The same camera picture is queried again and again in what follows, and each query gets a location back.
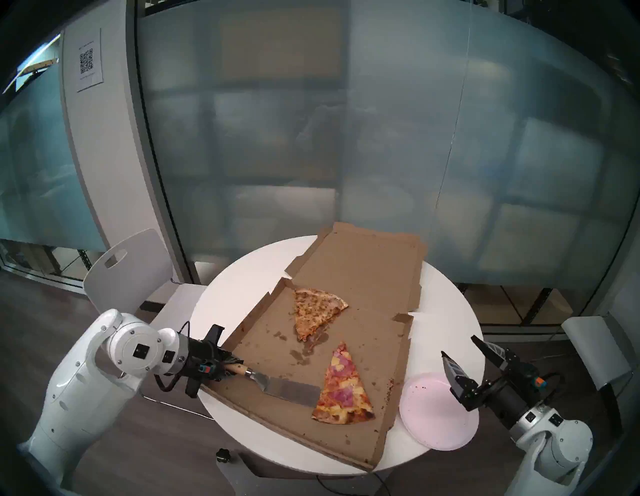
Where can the pink round plate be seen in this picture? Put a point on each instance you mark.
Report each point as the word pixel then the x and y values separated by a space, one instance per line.
pixel 430 415

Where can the black knob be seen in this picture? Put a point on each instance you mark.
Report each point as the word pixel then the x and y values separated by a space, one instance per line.
pixel 223 454

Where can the open cardboard pizza box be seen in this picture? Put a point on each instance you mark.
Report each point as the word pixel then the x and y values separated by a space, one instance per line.
pixel 360 280

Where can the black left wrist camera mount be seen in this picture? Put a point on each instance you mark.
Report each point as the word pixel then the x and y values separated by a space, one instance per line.
pixel 192 390

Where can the grey base plate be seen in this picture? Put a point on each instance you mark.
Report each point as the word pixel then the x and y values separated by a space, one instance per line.
pixel 280 482

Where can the ham pineapple pizza slice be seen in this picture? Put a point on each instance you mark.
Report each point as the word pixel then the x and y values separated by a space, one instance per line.
pixel 342 395

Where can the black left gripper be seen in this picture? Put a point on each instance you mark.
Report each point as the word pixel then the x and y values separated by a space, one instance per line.
pixel 207 360

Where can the paper sign with QR code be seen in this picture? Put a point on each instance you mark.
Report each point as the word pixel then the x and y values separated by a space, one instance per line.
pixel 89 60

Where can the white plain chair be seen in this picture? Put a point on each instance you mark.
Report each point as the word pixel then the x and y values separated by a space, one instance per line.
pixel 595 345

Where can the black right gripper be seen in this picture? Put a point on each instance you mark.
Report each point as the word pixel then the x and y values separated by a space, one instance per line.
pixel 510 395

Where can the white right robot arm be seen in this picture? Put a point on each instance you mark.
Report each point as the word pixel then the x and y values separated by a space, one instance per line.
pixel 555 450

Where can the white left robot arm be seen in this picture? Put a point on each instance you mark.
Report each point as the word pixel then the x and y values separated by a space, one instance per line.
pixel 80 395

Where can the cheese pizza slice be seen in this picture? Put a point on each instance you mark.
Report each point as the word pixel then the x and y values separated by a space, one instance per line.
pixel 312 310

